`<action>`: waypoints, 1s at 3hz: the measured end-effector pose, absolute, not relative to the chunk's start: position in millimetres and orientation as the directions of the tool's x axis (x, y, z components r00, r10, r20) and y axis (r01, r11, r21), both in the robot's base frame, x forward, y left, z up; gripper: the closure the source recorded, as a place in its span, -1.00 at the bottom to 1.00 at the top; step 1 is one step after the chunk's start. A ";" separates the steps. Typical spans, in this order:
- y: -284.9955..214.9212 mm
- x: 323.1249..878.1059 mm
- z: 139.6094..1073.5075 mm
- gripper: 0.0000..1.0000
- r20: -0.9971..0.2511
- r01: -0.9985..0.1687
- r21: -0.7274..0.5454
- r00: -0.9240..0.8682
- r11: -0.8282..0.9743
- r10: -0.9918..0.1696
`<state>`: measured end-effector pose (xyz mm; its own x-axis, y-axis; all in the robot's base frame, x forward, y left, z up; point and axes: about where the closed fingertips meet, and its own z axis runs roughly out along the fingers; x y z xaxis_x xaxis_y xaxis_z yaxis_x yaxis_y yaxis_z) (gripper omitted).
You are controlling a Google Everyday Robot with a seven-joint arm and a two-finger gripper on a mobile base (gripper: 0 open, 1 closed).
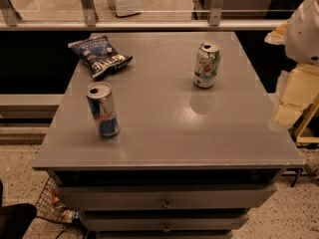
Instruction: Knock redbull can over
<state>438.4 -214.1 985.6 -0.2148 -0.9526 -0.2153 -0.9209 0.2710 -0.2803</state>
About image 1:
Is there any black chair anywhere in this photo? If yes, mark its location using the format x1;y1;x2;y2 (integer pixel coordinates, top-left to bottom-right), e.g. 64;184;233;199
0;180;37;239

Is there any yellow frame stand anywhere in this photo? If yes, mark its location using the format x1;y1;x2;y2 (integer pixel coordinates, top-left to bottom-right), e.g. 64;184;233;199
293;95;319;144

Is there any upper drawer knob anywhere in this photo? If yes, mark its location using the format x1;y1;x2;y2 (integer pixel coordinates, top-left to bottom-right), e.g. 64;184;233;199
162;200;172;209

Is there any blue Kettle chips bag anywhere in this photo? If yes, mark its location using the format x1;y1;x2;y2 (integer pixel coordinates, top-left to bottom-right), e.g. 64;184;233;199
68;35;133;81

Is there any lower drawer knob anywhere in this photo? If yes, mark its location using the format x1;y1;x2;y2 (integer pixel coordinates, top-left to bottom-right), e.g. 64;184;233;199
161;225;171;233

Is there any wire mesh basket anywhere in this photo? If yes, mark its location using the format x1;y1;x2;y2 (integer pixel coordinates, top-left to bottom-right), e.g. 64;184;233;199
36;178;79;224

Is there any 7up soda can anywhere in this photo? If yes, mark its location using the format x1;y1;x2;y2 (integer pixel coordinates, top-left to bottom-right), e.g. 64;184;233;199
193;41;221;89

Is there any Red Bull can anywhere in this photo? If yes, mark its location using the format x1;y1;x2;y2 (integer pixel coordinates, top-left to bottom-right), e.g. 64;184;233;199
86;82;120;137

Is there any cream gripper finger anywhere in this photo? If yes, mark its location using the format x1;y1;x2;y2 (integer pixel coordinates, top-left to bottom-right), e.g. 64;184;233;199
271;64;319;128

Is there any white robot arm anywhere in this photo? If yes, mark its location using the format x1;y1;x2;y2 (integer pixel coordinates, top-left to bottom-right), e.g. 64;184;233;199
269;0;319;131

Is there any grey drawer cabinet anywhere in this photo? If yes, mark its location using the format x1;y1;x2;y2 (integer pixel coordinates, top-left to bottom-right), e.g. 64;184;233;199
34;32;303;239

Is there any drawer knob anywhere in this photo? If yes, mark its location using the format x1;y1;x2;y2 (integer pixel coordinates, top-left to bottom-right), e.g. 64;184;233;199
162;200;172;209
161;225;171;233

